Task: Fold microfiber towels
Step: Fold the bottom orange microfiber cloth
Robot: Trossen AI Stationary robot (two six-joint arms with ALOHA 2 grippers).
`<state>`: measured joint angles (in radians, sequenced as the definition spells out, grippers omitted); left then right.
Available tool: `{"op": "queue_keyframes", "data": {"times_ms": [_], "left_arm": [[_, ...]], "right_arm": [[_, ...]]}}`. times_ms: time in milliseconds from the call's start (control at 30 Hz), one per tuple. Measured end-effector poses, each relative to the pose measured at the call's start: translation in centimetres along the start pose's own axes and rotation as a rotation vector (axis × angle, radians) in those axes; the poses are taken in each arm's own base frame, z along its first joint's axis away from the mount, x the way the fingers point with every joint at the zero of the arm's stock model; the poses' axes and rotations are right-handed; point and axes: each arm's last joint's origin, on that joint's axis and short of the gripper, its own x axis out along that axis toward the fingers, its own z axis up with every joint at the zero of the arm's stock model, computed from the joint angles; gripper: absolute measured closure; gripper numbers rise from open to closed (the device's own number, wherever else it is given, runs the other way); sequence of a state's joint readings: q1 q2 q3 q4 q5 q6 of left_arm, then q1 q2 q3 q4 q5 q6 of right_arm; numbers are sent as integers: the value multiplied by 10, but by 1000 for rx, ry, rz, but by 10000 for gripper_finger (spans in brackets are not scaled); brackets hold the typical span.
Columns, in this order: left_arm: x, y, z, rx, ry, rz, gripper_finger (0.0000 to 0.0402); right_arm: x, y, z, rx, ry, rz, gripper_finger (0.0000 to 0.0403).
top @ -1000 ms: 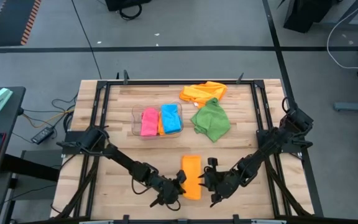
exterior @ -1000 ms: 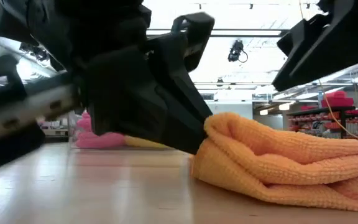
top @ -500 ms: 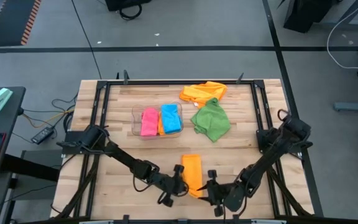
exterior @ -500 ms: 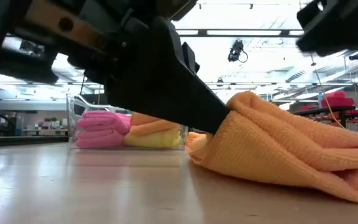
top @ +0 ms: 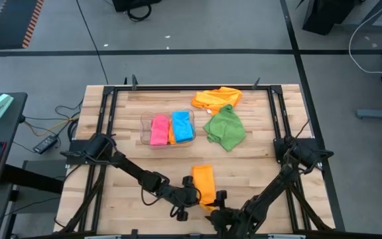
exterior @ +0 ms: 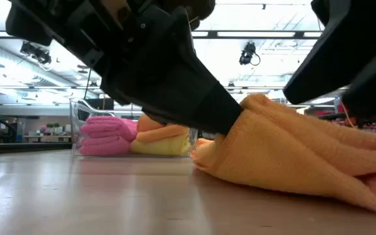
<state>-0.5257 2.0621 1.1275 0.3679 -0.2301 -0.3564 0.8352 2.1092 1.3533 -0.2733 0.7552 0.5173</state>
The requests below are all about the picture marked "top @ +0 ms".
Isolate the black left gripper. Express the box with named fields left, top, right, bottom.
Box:
left=170, top=175, right=202, bottom=222

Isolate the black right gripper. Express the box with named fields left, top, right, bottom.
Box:
left=206, top=190, right=247, bottom=239

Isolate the orange microfiber towel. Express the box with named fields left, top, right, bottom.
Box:
left=192, top=165, right=217, bottom=212
left=167, top=124, right=192, bottom=147
left=191, top=86, right=243, bottom=116

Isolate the blue microfiber towel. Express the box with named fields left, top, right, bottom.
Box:
left=171, top=111, right=195, bottom=143

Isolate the pink microfiber towel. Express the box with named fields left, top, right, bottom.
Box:
left=150, top=115, right=170, bottom=146

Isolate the green microfiber towel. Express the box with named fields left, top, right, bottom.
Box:
left=203, top=104, right=247, bottom=153

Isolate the clear plastic bin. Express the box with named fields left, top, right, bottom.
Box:
left=140, top=109, right=197, bottom=149

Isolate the black power adapter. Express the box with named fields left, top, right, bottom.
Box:
left=33, top=134, right=58, bottom=155

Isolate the grey desk foot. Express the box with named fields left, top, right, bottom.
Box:
left=355, top=108, right=382, bottom=120

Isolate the black side desk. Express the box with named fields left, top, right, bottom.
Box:
left=0, top=92, right=29, bottom=190

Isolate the black desk base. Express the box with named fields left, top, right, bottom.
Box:
left=302, top=0, right=382, bottom=36

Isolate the black floor mat orange edge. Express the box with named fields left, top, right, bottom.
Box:
left=0, top=0, right=44, bottom=50

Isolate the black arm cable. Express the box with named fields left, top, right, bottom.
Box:
left=140, top=184, right=161, bottom=206

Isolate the black cable bundle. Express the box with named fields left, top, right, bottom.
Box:
left=58, top=164, right=107, bottom=233
left=282, top=162, right=333, bottom=232

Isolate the black metal table frame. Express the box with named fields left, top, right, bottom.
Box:
left=80, top=75, right=311, bottom=238

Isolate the yellow floor cable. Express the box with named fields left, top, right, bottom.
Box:
left=23, top=116, right=79, bottom=137

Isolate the thin black floor cable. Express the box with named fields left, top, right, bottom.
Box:
left=76, top=0, right=109, bottom=86

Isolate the black equipment with cable loop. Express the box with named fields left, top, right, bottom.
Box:
left=112, top=0, right=164, bottom=23

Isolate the white floor cable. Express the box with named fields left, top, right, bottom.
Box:
left=348, top=0, right=382, bottom=74

